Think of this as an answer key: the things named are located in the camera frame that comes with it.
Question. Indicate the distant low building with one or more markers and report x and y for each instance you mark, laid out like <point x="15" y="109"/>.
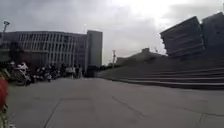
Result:
<point x="140" y="56"/>

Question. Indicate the group of people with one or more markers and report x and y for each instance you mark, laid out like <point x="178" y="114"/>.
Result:
<point x="77" y="71"/>

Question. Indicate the large grey gridded building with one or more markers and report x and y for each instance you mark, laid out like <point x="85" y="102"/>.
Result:
<point x="56" y="46"/>

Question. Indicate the wide grey concrete steps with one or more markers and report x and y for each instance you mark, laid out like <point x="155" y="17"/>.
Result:
<point x="173" y="75"/>

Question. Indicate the row of parked motorcycles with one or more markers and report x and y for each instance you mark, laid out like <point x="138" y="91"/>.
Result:
<point x="30" y="73"/>

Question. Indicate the dark slatted building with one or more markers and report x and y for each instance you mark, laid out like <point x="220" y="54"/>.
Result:
<point x="193" y="36"/>

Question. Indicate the red object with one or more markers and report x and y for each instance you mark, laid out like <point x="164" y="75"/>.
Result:
<point x="2" y="93"/>

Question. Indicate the street lamp pole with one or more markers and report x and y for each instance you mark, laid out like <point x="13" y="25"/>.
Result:
<point x="4" y="28"/>

